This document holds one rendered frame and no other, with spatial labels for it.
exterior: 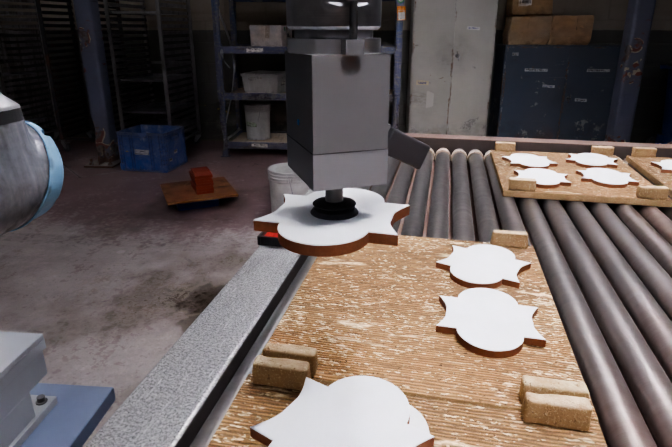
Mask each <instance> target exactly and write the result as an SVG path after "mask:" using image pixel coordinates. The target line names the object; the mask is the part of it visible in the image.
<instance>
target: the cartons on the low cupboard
mask: <svg viewBox="0 0 672 447"><path fill-rule="evenodd" d="M552 10H553V0H507V5H506V15H507V16H506V19H505V26H504V30H503V34H502V35H503V44H507V45H545V44H547V45H588V44H589V42H590V40H591V36H592V29H593V23H594V15H579V16H570V15H551V14H552Z"/></svg>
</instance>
